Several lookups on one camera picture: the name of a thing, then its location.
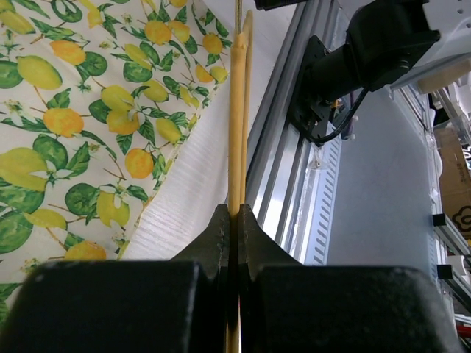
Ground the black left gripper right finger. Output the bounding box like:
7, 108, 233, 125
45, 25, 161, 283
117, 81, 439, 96
238, 204, 464, 352

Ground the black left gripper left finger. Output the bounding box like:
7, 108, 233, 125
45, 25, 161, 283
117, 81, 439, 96
1, 204, 230, 352

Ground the lemon print skirt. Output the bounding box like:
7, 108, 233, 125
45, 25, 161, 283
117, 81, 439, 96
1, 0, 231, 319

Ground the yellow clothes hanger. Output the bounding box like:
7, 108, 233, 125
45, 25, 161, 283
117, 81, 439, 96
226, 1, 253, 352

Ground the white slotted cable duct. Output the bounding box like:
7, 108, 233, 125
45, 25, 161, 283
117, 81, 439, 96
304, 138, 341, 265

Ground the aluminium mounting rail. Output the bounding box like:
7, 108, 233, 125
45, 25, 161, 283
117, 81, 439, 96
246, 1, 340, 251

